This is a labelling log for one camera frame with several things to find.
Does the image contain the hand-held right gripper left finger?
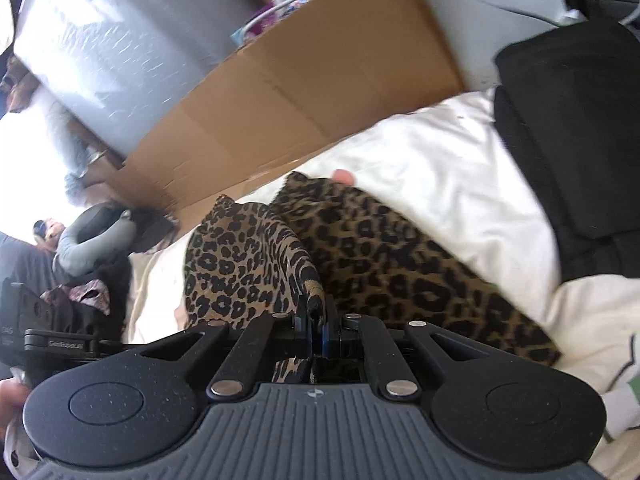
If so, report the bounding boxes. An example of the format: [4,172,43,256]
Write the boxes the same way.
[132,305,316,401]

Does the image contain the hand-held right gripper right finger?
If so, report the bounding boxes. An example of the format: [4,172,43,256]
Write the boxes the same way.
[320,296,496,402]

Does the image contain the leopard print pants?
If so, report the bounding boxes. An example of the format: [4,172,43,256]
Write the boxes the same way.
[182,172,561,386]

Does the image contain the black clothes pile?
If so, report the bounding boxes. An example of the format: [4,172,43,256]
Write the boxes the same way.
[50,255,133,346]

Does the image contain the black folded clothes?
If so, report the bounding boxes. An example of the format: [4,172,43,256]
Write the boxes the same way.
[495,20,640,283]

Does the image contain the person's left hand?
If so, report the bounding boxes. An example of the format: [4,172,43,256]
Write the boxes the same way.
[0,379,28,438]

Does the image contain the floral patterned cloth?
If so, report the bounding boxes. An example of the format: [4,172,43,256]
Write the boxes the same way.
[42,280,111,316]

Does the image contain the dark grey pillow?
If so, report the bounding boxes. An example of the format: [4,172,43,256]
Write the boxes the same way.
[0,232,61,286]

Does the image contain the grey neck pillow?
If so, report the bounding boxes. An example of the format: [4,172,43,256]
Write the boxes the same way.
[52,205,138,276]

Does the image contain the small plush toy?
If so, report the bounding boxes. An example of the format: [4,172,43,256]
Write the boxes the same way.
[32,217,66,256]

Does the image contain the dark cloth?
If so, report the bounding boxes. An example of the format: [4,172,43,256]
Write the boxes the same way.
[122,207,177,251]

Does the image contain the white fluffy pillow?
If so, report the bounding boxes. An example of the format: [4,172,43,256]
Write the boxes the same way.
[40,90,93,176]

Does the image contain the cream printed blanket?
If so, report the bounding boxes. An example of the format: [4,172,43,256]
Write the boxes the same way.
[125,90,640,480]

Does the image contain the brown cardboard box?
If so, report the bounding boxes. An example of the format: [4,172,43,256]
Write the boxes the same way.
[80,0,466,241]

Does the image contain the grey plastic-wrapped appliance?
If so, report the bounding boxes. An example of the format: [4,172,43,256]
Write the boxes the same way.
[12,0,261,158]

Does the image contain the purple printed packet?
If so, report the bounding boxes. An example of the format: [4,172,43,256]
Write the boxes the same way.
[230,0,321,46]

